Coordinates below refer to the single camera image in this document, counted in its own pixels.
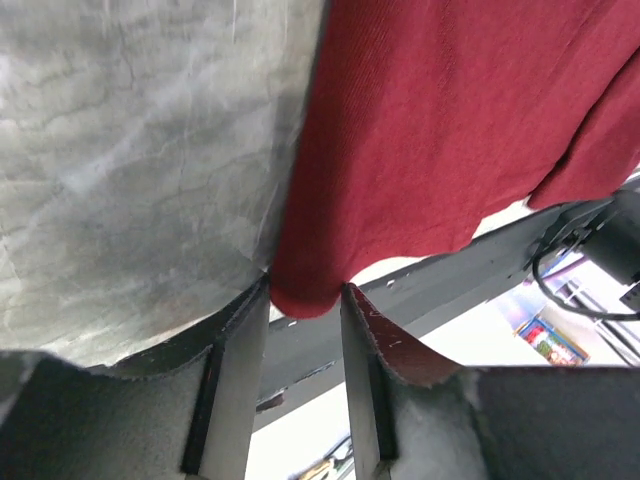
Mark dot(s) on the dark red t shirt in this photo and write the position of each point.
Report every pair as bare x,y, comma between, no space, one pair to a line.
425,117

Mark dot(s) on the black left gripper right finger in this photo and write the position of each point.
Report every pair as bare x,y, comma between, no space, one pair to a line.
416,414

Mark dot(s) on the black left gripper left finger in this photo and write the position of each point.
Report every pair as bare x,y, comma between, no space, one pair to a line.
183,409

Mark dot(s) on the colourful box under table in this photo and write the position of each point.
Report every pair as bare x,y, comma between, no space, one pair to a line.
551,344

